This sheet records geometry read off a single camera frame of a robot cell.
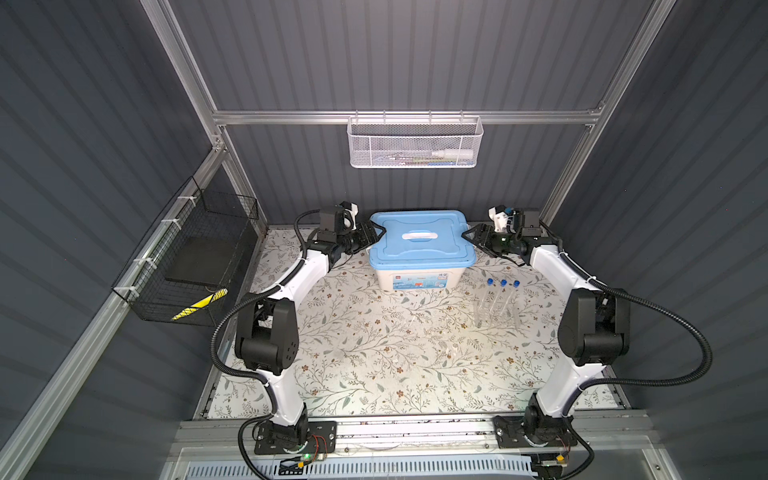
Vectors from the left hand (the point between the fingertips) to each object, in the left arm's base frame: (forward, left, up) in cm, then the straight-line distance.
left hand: (380, 233), depth 89 cm
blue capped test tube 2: (-16, -34, -6) cm, 39 cm away
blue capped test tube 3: (-17, -38, -6) cm, 42 cm away
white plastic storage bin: (-9, -12, -13) cm, 20 cm away
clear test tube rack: (-16, -36, -18) cm, 43 cm away
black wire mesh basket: (0, +50, +10) cm, 51 cm away
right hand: (-2, -28, -3) cm, 28 cm away
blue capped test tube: (-16, -31, -6) cm, 35 cm away
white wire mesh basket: (+52, -16, 0) cm, 54 cm away
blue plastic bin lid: (0, -13, -4) cm, 14 cm away
